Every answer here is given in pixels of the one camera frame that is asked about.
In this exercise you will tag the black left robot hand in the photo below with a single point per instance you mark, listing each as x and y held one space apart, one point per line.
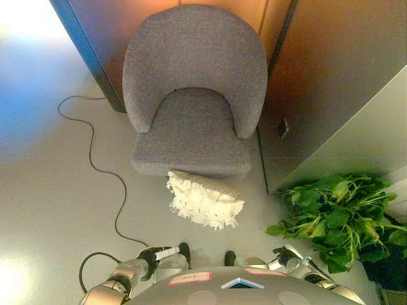
149 254

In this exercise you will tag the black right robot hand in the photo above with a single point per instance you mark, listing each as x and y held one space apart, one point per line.
287 255

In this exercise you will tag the white fringed pillow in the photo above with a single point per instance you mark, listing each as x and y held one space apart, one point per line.
197 203

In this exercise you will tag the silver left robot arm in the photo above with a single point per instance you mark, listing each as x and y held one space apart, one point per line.
124 273

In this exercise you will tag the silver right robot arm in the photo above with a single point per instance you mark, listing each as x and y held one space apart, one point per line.
321 281

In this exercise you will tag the silver left robot leg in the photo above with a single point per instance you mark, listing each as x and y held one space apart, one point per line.
173 267

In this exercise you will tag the green leafy plant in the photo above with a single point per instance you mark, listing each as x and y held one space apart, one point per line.
337 219

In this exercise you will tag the grey robot torso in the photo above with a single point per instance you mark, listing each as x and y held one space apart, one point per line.
229 289

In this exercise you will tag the black plant pot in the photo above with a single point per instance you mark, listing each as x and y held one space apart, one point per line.
388 267

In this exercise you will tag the metal door stopper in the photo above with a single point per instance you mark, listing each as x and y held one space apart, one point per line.
284 128

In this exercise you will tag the grey cabinet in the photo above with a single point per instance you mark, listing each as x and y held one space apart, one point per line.
365 136

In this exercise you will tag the grey fabric armchair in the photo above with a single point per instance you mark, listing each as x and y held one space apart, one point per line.
190 47

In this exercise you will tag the blue partition panel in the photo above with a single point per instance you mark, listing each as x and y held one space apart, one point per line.
79 38

